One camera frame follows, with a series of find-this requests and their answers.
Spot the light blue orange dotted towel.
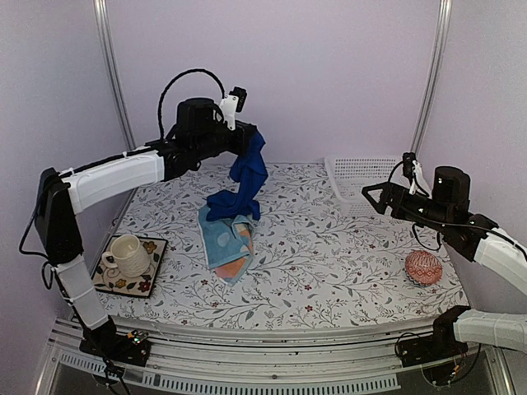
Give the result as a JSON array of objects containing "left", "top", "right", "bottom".
[{"left": 198, "top": 206, "right": 254, "bottom": 286}]

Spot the aluminium frame post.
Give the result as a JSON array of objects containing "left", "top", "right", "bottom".
[
  {"left": 93, "top": 0, "right": 138, "bottom": 151},
  {"left": 410, "top": 0, "right": 453, "bottom": 156}
]

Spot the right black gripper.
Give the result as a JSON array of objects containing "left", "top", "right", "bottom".
[{"left": 363, "top": 181, "right": 453, "bottom": 232}]

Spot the right aluminium frame post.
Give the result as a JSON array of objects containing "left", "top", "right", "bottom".
[{"left": 410, "top": 0, "right": 453, "bottom": 156}]

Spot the white plastic perforated basket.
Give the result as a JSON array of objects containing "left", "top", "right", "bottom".
[{"left": 324, "top": 155, "right": 400, "bottom": 217}]

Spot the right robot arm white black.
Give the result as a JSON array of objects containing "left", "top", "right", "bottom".
[{"left": 361, "top": 166, "right": 526, "bottom": 366}]

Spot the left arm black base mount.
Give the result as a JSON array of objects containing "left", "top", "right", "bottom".
[{"left": 79, "top": 318, "right": 152, "bottom": 367}]

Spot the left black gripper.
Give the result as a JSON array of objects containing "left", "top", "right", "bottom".
[{"left": 194, "top": 120, "right": 257, "bottom": 161}]

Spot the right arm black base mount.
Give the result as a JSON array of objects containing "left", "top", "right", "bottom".
[{"left": 394, "top": 305, "right": 470, "bottom": 367}]

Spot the floral patterned tablecloth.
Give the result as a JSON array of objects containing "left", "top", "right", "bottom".
[{"left": 93, "top": 164, "right": 467, "bottom": 330}]

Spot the front aluminium rail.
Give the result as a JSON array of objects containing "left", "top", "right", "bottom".
[{"left": 35, "top": 318, "right": 525, "bottom": 394}]

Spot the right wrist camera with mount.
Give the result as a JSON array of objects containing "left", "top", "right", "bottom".
[{"left": 402, "top": 152, "right": 418, "bottom": 195}]

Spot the cream ribbed mug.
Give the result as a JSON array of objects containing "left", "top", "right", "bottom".
[{"left": 101, "top": 235, "right": 151, "bottom": 277}]

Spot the red white patterned bowl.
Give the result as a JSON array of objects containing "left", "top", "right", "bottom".
[{"left": 404, "top": 250, "right": 443, "bottom": 286}]

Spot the left aluminium frame post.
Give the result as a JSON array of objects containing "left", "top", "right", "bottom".
[{"left": 93, "top": 0, "right": 138, "bottom": 151}]

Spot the left black braided cable loop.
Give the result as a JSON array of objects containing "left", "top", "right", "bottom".
[{"left": 156, "top": 68, "right": 228, "bottom": 137}]

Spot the dark blue towel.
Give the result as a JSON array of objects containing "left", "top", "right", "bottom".
[{"left": 206, "top": 132, "right": 268, "bottom": 221}]

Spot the floral square coaster tile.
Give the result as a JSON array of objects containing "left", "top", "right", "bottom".
[{"left": 92, "top": 235, "right": 168, "bottom": 299}]

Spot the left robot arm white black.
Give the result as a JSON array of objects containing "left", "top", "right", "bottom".
[{"left": 32, "top": 89, "right": 256, "bottom": 357}]

